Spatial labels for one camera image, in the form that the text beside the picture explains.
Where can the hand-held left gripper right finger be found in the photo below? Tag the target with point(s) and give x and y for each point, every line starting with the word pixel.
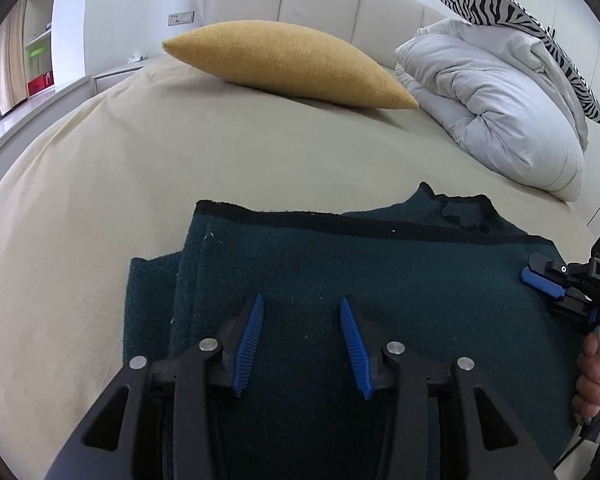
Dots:
pixel 357 350

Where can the wall socket panel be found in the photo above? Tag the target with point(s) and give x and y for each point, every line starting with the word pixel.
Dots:
pixel 181 18

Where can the zebra striped pillow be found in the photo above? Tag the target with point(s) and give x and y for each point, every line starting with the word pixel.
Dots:
pixel 500 5

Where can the person's right hand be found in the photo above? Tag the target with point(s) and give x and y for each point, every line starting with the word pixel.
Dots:
pixel 592 380

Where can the beige curtain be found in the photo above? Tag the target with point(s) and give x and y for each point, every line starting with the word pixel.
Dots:
pixel 7 65

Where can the yellow pillow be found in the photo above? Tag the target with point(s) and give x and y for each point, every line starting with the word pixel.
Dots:
pixel 290 60

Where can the white nightstand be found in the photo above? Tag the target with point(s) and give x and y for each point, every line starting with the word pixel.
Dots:
pixel 115 77

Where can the dark green sweater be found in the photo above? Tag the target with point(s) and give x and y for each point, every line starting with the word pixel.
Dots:
pixel 380 270

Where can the white duvet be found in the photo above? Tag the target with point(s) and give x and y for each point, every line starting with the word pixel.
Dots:
pixel 490 110

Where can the red box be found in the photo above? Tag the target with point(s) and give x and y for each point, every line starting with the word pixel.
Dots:
pixel 40 84

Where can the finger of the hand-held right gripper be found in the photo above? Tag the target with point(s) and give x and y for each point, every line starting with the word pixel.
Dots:
pixel 575 309
pixel 542 281

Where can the beige bed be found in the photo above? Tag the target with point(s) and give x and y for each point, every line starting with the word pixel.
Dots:
pixel 130 185

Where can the green tray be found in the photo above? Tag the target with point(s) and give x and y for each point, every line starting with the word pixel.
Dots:
pixel 36 51

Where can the white shelf unit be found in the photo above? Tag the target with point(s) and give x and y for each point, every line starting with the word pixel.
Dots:
pixel 42 25

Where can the white window ledge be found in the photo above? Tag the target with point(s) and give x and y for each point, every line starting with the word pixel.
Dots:
pixel 25 120

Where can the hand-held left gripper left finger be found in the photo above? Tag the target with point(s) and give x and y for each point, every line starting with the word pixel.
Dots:
pixel 245 345

